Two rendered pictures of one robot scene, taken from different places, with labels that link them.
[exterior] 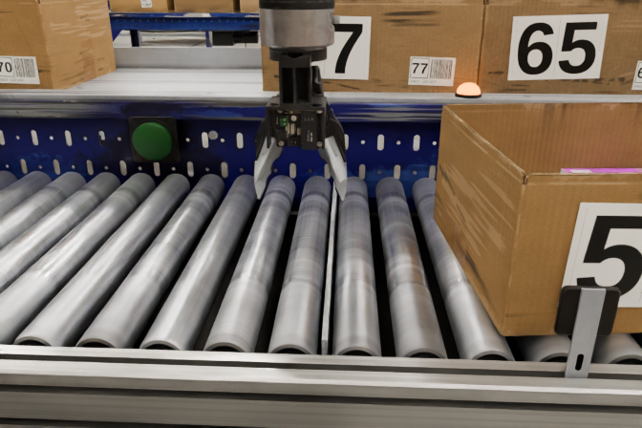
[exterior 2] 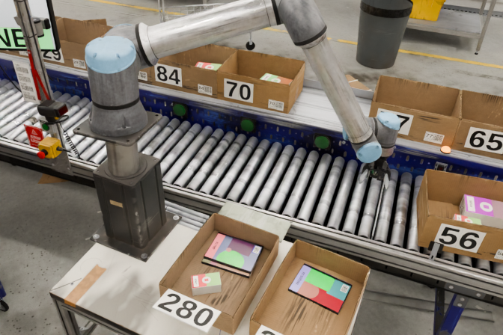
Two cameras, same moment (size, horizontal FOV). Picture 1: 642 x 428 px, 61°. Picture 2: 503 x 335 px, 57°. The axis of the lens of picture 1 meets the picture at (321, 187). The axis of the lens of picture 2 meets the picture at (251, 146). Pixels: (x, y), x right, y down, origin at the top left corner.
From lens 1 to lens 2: 142 cm
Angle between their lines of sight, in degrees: 21
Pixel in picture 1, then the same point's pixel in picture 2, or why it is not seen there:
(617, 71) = not seen: outside the picture
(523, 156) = (451, 188)
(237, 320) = (351, 225)
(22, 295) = (295, 203)
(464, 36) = (449, 128)
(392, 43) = (420, 125)
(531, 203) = (429, 220)
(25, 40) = (281, 96)
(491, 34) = (460, 130)
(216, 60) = not seen: hidden behind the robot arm
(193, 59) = not seen: hidden behind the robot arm
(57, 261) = (299, 192)
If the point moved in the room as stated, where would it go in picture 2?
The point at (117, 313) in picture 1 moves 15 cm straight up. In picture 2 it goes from (320, 215) to (325, 189)
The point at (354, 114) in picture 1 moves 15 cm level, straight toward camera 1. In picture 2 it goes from (399, 149) to (394, 167)
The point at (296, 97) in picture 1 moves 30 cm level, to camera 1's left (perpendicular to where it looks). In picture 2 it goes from (378, 167) to (306, 152)
